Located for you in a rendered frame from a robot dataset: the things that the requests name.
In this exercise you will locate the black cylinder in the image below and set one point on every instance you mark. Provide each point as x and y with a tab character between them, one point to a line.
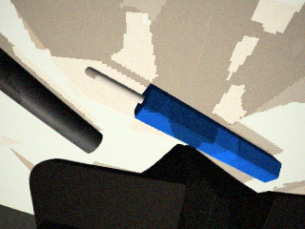
28	92

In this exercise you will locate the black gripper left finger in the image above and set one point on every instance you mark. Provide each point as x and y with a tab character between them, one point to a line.
88	196

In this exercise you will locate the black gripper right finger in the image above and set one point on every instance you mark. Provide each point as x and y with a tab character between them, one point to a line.
216	200

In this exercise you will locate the blue stylus with white tip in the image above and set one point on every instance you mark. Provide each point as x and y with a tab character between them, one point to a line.
174	117

